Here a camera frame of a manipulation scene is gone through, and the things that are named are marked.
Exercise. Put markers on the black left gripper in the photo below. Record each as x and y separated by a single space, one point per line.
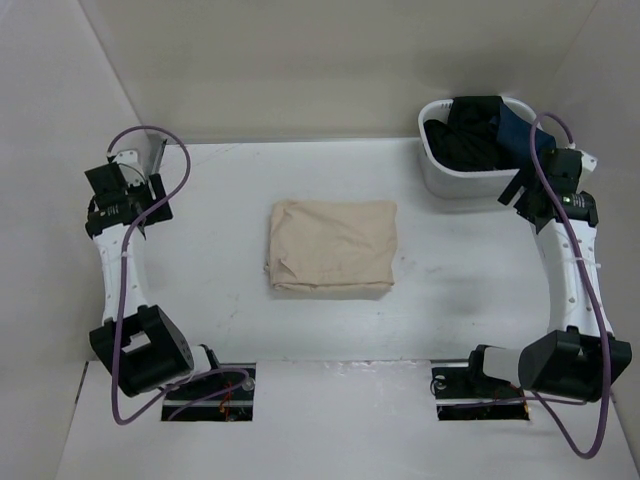
150 189

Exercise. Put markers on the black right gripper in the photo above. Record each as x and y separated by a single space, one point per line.
525 178

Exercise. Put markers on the beige drawstring trousers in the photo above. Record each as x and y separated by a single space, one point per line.
332 248

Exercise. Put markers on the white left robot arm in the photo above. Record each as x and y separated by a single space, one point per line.
137 341

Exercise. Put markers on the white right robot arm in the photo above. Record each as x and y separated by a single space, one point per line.
567 361

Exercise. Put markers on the navy blue trousers in basket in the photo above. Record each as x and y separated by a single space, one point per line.
511 139

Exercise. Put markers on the black trousers in basket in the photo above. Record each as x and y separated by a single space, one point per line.
467 140

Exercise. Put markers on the white plastic laundry basket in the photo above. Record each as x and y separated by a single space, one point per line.
450 184

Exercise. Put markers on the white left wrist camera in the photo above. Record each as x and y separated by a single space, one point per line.
129 165

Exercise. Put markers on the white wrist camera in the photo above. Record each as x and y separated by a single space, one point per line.
129 165
589 164

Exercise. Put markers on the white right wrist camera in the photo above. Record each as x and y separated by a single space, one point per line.
589 164

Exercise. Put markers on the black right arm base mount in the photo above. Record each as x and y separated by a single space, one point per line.
459 397

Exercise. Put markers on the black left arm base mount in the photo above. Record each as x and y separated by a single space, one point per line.
226 397

